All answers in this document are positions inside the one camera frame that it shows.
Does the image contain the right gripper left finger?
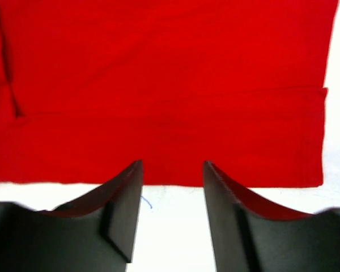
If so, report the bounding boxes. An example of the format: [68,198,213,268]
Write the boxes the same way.
[0,160,143,271]

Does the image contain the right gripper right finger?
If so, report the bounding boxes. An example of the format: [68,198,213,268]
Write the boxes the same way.
[203,161,340,271]

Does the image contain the red t shirt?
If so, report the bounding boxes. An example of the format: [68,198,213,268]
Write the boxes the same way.
[0,1,338,188]

